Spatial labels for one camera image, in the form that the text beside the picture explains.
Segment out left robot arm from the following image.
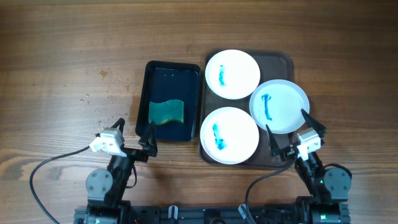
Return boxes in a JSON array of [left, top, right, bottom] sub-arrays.
[[74, 118, 158, 224]]

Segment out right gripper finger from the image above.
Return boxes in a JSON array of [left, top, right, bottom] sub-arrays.
[[266, 125, 280, 156], [301, 109, 326, 138]]

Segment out white plate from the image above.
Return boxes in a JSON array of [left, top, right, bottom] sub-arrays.
[[205, 49, 261, 100], [200, 107, 259, 165], [249, 79, 310, 134]]

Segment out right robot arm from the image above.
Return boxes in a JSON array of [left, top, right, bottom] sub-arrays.
[[262, 110, 352, 224]]

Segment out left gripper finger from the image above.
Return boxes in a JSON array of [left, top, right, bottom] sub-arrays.
[[111, 118, 125, 137], [138, 121, 158, 156]]

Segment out green yellow sponge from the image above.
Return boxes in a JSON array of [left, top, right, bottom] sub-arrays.
[[148, 100, 184, 125]]

